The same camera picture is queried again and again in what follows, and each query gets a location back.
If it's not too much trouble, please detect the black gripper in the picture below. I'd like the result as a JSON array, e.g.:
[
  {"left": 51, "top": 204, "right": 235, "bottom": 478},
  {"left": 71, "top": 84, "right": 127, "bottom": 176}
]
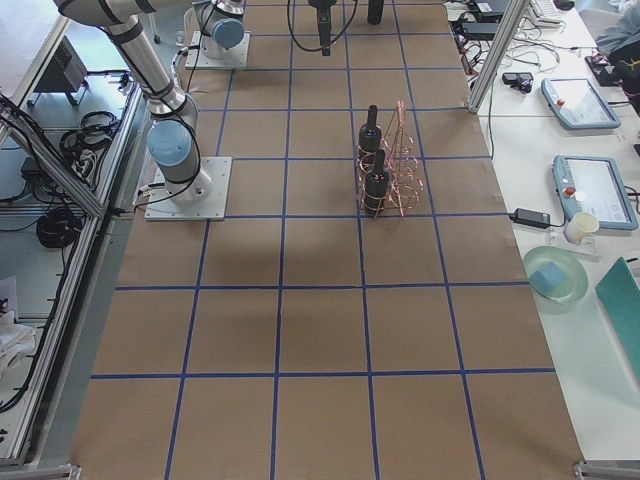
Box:
[{"left": 308, "top": 0, "right": 334, "bottom": 56}]

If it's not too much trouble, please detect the dark glass wine bottle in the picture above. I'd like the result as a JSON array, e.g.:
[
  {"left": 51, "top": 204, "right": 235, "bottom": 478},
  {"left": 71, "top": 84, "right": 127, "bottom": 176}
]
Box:
[{"left": 367, "top": 0, "right": 385, "bottom": 25}]

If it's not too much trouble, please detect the wine bottle in basket rear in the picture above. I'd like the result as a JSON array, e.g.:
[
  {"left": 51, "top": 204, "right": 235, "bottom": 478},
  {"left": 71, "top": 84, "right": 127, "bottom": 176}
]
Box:
[{"left": 358, "top": 104, "right": 382, "bottom": 164}]

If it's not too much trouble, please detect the wine bottle in basket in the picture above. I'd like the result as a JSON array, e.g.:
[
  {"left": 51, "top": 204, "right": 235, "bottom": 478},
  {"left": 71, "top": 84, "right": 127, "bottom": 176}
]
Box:
[
  {"left": 358, "top": 104, "right": 382, "bottom": 164},
  {"left": 363, "top": 149, "right": 389, "bottom": 215}
]

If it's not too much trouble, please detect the wine bottle in basket front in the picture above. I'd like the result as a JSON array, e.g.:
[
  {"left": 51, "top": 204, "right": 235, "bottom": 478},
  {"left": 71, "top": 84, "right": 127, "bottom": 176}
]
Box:
[{"left": 363, "top": 149, "right": 389, "bottom": 215}]

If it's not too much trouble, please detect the blue teach pendant far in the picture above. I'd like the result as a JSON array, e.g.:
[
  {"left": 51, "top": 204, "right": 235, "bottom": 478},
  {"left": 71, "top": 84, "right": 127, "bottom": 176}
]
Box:
[{"left": 540, "top": 78, "right": 621, "bottom": 130}]

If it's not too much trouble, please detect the blue teach pendant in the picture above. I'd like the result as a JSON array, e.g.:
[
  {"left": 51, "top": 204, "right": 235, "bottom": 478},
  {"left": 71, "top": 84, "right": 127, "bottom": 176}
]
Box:
[
  {"left": 540, "top": 78, "right": 621, "bottom": 130},
  {"left": 552, "top": 155, "right": 639, "bottom": 231}
]

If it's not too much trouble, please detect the black controller box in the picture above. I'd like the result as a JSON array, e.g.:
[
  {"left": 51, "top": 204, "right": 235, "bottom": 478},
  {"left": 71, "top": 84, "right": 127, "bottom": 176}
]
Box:
[{"left": 27, "top": 36, "right": 88, "bottom": 106}]

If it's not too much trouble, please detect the black power adapter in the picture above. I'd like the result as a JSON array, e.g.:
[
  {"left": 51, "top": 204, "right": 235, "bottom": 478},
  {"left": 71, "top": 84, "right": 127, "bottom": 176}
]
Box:
[{"left": 509, "top": 208, "right": 551, "bottom": 229}]

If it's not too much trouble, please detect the blue teach pendant near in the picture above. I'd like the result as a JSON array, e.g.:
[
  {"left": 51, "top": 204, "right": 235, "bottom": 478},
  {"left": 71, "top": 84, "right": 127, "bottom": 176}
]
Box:
[{"left": 552, "top": 155, "right": 639, "bottom": 231}]

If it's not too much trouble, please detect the white paper cup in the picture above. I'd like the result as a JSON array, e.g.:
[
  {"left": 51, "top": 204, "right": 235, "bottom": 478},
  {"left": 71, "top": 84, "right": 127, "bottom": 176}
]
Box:
[{"left": 563, "top": 211, "right": 600, "bottom": 244}]

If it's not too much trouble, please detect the blue foam cube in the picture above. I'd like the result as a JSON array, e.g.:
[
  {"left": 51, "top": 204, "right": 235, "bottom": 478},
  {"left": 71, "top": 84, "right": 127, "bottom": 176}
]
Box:
[{"left": 529, "top": 261, "right": 567, "bottom": 295}]

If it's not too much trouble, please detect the green glass plate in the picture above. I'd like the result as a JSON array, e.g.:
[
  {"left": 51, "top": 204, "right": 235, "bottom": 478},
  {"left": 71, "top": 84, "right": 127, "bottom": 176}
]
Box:
[{"left": 523, "top": 246, "right": 589, "bottom": 304}]

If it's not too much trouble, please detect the teal box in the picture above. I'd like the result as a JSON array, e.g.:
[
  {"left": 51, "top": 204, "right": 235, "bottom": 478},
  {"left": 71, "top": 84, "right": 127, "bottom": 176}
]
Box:
[{"left": 596, "top": 257, "right": 639, "bottom": 377}]

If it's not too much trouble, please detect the copper wire wine basket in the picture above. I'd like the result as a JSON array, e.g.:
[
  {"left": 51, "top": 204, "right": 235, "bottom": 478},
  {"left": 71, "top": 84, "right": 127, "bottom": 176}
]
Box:
[{"left": 355, "top": 100, "right": 424, "bottom": 217}]

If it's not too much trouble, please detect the aluminium frame post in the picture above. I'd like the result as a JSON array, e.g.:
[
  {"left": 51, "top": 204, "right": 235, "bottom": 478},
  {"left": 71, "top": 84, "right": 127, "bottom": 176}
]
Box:
[{"left": 467, "top": 0, "right": 528, "bottom": 114}]

